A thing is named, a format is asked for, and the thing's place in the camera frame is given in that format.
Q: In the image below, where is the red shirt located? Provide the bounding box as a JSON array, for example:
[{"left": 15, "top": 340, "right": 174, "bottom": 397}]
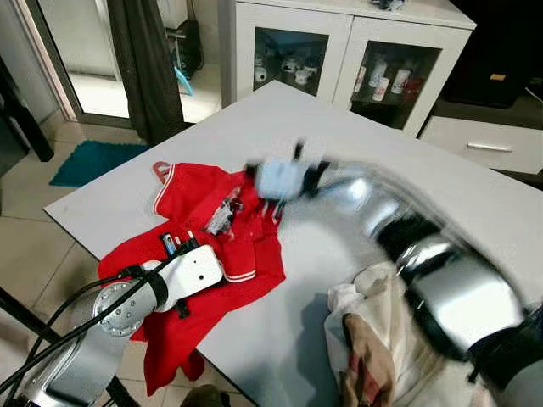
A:
[{"left": 98, "top": 161, "right": 287, "bottom": 397}]

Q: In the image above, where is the red plastic hanger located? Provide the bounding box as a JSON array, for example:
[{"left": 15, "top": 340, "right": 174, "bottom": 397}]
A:
[{"left": 151, "top": 159, "right": 175, "bottom": 183}]

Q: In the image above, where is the white button shirt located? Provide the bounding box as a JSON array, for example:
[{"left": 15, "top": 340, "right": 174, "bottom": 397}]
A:
[{"left": 325, "top": 263, "right": 493, "bottom": 407}]

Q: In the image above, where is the teal floor mat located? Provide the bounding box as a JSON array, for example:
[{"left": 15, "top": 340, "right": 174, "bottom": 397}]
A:
[{"left": 49, "top": 140, "right": 149, "bottom": 187}]

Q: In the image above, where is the grey left robot leg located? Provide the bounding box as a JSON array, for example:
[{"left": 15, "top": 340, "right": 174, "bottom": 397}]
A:
[{"left": 182, "top": 386, "right": 230, "bottom": 407}]

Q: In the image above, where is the grey curtain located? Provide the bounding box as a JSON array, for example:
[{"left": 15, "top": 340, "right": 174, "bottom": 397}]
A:
[{"left": 106, "top": 0, "right": 188, "bottom": 145}]

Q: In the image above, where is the white folding table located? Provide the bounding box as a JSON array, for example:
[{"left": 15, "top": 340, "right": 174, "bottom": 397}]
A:
[{"left": 42, "top": 81, "right": 543, "bottom": 407}]

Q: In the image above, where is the white drawer unit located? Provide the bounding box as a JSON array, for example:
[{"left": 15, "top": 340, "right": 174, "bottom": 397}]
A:
[{"left": 420, "top": 114, "right": 543, "bottom": 175}]

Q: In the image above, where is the black TV stand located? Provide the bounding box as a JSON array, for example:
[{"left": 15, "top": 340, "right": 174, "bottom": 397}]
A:
[{"left": 441, "top": 0, "right": 543, "bottom": 107}]

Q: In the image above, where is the white glass-door cabinet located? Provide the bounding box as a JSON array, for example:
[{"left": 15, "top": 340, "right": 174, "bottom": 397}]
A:
[{"left": 219, "top": 0, "right": 476, "bottom": 137}]

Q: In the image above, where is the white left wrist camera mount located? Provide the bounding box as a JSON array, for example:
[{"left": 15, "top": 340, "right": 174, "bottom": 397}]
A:
[{"left": 165, "top": 244, "right": 226, "bottom": 310}]

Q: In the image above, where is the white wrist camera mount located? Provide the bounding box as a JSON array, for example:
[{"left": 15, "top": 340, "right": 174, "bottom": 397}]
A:
[
  {"left": 165, "top": 244, "right": 226, "bottom": 310},
  {"left": 255, "top": 159, "right": 311, "bottom": 203}
]

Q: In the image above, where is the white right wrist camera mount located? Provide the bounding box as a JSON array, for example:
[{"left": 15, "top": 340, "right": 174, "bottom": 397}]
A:
[{"left": 255, "top": 159, "right": 311, "bottom": 203}]

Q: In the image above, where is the sliding glass door frame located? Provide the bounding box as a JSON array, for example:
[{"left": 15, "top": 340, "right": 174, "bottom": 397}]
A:
[{"left": 13, "top": 0, "right": 226, "bottom": 128}]

